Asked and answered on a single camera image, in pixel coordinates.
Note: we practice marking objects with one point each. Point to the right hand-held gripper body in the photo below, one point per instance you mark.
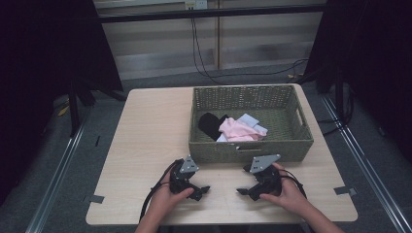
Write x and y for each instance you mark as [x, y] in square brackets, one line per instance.
[267, 176]

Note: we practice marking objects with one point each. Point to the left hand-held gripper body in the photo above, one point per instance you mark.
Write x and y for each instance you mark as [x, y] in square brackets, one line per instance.
[178, 181]

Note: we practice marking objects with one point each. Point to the pink sock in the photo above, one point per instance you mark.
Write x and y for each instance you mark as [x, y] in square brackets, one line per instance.
[239, 130]

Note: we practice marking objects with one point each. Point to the green woven basket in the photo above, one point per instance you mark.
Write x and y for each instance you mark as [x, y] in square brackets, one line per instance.
[251, 124]

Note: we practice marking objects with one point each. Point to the white sock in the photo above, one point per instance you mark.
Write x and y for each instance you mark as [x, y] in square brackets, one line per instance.
[252, 123]

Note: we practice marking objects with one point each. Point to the black sock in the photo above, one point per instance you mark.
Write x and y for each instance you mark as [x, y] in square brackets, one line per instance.
[210, 125]

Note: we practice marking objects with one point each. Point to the person's left hand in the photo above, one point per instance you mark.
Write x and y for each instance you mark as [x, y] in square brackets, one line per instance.
[168, 200]

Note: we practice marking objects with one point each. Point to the person's right hand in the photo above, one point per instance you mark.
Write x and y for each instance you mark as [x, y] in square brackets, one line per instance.
[290, 195]

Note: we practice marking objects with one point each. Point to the grey tape strip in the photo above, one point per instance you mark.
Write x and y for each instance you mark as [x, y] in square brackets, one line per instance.
[345, 190]
[96, 198]

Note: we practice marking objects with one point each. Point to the black metal stand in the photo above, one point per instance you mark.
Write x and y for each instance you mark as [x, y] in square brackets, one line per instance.
[338, 93]
[75, 106]

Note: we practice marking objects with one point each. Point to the black curtain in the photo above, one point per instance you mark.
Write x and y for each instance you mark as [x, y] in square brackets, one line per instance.
[372, 58]
[48, 81]

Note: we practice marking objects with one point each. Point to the black horizontal rail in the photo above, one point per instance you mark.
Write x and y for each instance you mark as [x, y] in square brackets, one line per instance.
[210, 13]

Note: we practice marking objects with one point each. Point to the white wall socket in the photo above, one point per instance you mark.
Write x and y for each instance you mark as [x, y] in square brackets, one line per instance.
[196, 4]

